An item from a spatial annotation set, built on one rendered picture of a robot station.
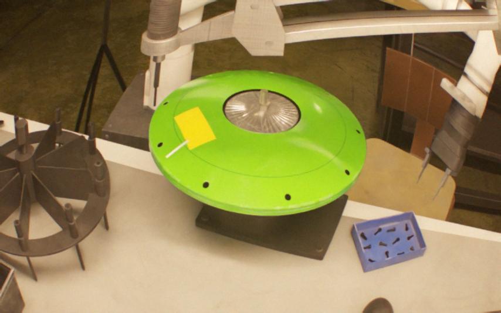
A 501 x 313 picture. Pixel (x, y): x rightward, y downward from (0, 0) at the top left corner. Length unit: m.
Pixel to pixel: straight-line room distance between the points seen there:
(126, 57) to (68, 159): 2.29
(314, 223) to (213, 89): 0.24
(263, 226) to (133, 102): 0.51
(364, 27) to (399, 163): 1.04
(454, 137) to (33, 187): 0.73
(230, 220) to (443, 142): 0.37
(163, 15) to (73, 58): 2.73
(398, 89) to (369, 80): 1.53
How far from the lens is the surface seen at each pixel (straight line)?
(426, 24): 0.71
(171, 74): 1.30
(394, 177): 1.66
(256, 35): 0.69
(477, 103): 0.99
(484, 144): 2.64
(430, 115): 1.76
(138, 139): 1.31
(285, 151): 0.90
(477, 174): 2.91
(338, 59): 3.37
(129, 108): 1.39
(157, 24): 0.70
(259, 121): 0.94
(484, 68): 0.99
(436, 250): 1.07
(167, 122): 0.96
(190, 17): 1.28
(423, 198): 1.63
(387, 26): 0.70
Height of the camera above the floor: 1.64
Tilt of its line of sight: 39 degrees down
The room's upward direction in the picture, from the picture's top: 6 degrees clockwise
